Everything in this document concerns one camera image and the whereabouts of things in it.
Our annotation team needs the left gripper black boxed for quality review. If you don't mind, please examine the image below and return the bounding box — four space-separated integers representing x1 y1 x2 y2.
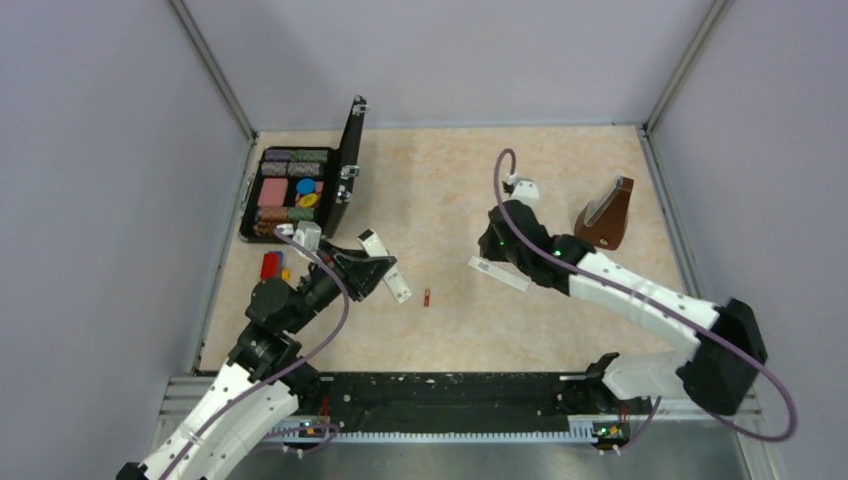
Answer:
285 238 398 333

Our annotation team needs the white black remote control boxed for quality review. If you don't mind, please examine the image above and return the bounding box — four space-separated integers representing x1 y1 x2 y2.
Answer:
357 229 412 304

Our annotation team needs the white remote battery cover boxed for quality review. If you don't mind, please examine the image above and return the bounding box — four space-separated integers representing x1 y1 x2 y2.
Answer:
468 256 530 292

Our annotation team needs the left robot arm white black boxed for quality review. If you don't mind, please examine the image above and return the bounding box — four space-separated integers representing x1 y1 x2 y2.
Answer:
117 241 397 479

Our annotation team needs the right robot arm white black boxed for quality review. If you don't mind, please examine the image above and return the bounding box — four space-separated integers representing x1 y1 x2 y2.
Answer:
478 200 768 416

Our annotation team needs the colourful toy block stack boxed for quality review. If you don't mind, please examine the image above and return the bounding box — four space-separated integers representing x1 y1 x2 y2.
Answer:
259 250 290 281

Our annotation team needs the black poker chip case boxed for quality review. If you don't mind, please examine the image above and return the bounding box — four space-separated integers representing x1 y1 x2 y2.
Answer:
238 95 369 244

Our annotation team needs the brown wooden metronome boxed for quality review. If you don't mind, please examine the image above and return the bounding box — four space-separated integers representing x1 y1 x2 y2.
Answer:
574 176 634 251

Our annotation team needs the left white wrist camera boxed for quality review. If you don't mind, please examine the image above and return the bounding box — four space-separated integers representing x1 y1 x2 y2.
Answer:
274 221 322 253

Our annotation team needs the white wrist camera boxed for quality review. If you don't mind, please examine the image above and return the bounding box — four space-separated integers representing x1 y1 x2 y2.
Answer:
502 174 540 208
274 221 322 253

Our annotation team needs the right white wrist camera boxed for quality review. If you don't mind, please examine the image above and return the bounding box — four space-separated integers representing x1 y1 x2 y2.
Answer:
502 174 540 208

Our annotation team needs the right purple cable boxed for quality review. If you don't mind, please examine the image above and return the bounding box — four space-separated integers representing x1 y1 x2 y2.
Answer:
493 148 800 444

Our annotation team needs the purple cable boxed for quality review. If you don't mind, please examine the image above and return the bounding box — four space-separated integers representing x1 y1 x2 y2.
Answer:
493 148 800 444
158 225 351 480

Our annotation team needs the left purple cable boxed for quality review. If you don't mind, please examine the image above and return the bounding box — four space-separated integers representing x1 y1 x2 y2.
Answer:
158 225 351 480

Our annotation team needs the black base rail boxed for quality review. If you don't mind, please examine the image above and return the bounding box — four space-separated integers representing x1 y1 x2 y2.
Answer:
258 370 637 445

